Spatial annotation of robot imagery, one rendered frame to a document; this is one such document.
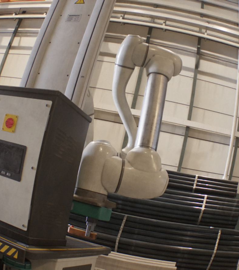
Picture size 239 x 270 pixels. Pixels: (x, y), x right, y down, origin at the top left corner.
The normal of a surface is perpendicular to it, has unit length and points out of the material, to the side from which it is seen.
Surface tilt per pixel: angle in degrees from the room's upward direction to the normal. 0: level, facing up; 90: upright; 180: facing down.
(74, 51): 90
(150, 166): 77
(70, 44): 90
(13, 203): 90
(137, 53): 112
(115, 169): 82
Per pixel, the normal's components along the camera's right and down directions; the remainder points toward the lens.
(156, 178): 0.32, -0.31
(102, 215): 0.94, 0.16
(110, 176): 0.22, -0.05
